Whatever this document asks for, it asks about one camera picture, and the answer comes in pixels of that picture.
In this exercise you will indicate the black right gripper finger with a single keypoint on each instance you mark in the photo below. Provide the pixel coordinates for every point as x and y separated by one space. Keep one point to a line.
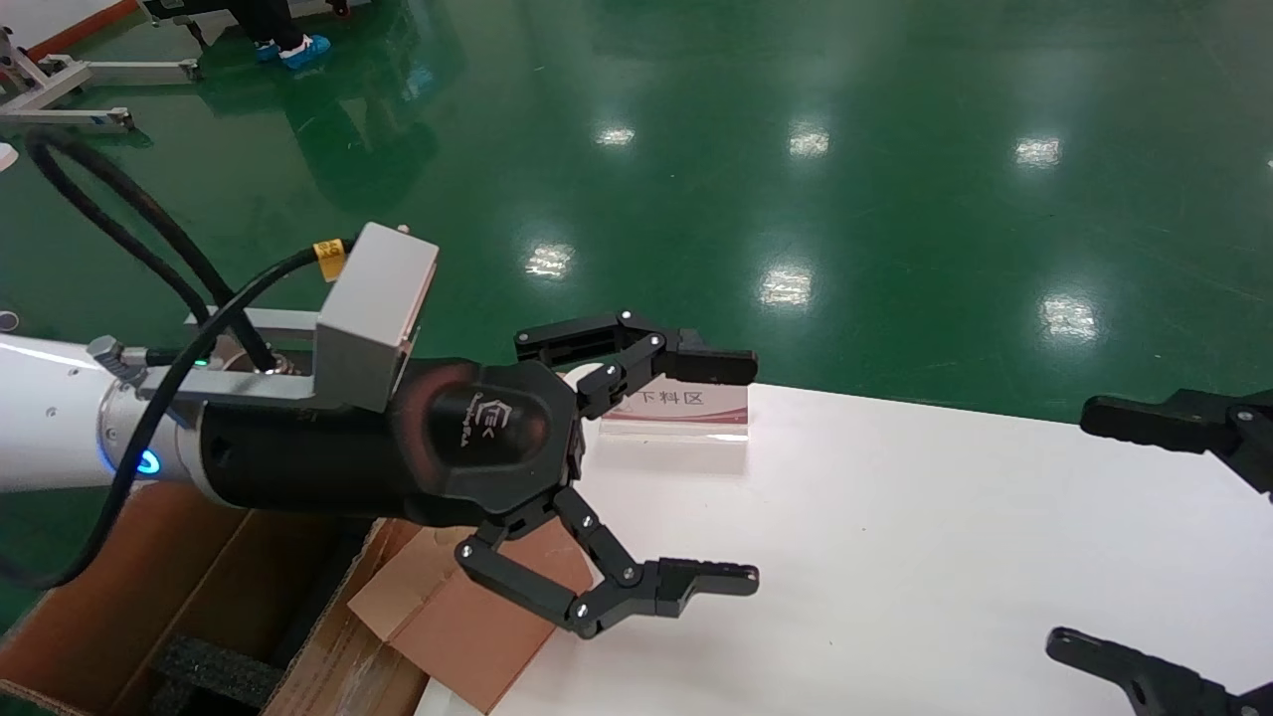
1134 671
1144 423

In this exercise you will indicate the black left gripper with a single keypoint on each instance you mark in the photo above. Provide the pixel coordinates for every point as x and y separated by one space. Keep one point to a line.
467 438

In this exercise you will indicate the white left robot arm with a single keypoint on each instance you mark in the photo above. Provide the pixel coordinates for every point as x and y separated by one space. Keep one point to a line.
50 418

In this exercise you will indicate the large cardboard box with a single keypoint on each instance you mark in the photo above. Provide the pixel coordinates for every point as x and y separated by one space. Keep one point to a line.
129 587

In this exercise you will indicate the white pink table sign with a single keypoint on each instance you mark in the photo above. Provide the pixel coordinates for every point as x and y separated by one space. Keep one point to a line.
701 410

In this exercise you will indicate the black foam insert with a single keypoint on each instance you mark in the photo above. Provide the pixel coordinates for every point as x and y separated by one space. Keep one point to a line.
214 674

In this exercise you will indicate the person with blue shoe covers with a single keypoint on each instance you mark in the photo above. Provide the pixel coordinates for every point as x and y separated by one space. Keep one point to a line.
283 30

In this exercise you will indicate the white round object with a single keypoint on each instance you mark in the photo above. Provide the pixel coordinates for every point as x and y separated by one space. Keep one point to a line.
6 155

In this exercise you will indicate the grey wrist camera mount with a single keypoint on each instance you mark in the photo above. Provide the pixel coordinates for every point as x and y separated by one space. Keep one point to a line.
373 308

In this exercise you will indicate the grey metal floor frame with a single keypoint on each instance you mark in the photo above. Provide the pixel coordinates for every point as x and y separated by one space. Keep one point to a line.
60 75

